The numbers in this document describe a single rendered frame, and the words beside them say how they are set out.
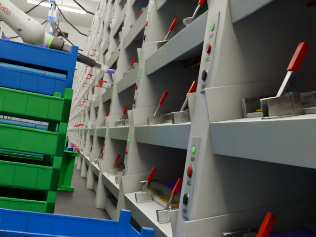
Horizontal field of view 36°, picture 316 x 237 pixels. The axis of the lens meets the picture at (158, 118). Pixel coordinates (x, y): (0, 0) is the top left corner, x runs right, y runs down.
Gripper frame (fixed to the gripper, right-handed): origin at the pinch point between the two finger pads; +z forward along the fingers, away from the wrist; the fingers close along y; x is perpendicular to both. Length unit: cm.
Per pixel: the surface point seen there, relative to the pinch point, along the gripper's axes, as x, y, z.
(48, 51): 16, -93, -19
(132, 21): -18.7, -32.6, 4.0
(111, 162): 41, -33, 18
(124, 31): -13.1, -32.9, 2.7
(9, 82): 29, -95, -25
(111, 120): 24.5, -32.8, 11.6
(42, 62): 20, -94, -19
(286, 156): 32, -196, 14
